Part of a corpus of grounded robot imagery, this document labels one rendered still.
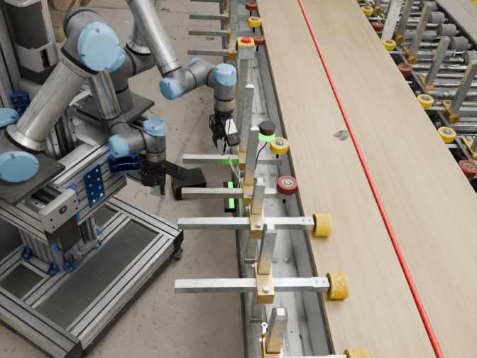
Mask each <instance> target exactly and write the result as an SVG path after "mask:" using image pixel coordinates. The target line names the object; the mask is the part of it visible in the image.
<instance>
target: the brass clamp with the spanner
mask: <svg viewBox="0 0 477 358"><path fill-rule="evenodd" d="M241 188H243V198H242V202H243V207H248V204H249V203H250V202H251V200H252V197H249V196H247V194H248V192H252V193H253V185H244V176H243V177H242V178H241Z"/></svg>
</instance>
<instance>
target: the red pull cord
mask: <svg viewBox="0 0 477 358"><path fill-rule="evenodd" d="M298 3H299V5H300V8H301V10H302V13H303V16H304V18H305V20H306V23H307V26H308V29H309V31H310V33H311V36H312V39H313V41H314V44H315V46H316V49H317V52H318V54H319V57H320V59H321V61H322V64H323V67H324V70H325V72H326V74H327V77H328V80H329V83H330V85H331V88H332V90H333V93H334V96H335V98H336V101H337V103H338V105H339V108H340V111H341V114H342V116H343V118H344V121H345V124H346V127H347V129H348V131H349V134H350V137H351V140H352V141H353V144H354V147H355V149H356V152H357V154H358V157H359V160H360V162H361V165H362V167H363V170H364V173H365V175H366V178H367V180H368V183H369V185H370V188H371V191H372V193H373V196H374V198H375V201H376V204H377V206H378V209H379V211H380V214H381V217H382V218H383V222H384V224H385V227H386V229H387V231H388V235H389V237H390V240H391V242H392V244H393V248H394V250H395V253H396V255H397V258H398V261H399V262H400V265H401V268H402V271H403V273H404V275H405V278H406V281H407V284H408V286H409V288H410V291H411V294H412V297H413V299H414V301H415V304H416V306H417V309H418V312H419V314H420V317H421V319H422V322H423V325H424V328H425V330H426V332H427V335H428V338H429V341H430V342H431V345H432V348H433V350H434V353H435V355H436V358H444V355H443V353H442V351H441V348H440V346H439V343H438V341H437V338H436V336H435V334H434V331H433V329H432V326H431V323H430V321H429V318H428V316H427V313H426V311H425V309H424V306H423V304H422V301H421V298H420V295H419V293H418V291H417V288H416V286H415V283H414V281H413V279H412V276H411V273H410V270H409V268H408V267H407V264H406V261H405V258H404V256H403V254H402V251H401V249H400V246H399V244H398V241H397V239H396V236H395V233H394V231H393V228H392V226H391V224H390V221H389V219H388V216H387V214H386V211H385V208H384V206H383V203H382V201H381V199H380V196H379V194H378V191H377V189H376V186H375V184H374V182H373V179H372V177H371V174H370V171H369V169H368V166H367V164H366V161H365V159H364V157H363V154H362V152H361V149H360V146H359V144H358V142H357V139H356V136H355V134H354V132H353V129H352V127H351V124H350V121H349V118H348V117H347V114H346V111H345V109H344V106H343V104H342V102H341V99H340V97H339V94H338V92H337V90H336V87H335V84H334V81H333V79H332V77H331V74H330V72H329V69H328V67H327V64H326V62H325V59H324V56H323V55H322V52H321V49H320V47H319V44H318V42H317V39H316V37H315V34H314V31H313V30H312V27H311V24H310V22H309V19H308V17H307V14H306V12H305V9H304V7H303V5H302V2H301V0H298Z"/></svg>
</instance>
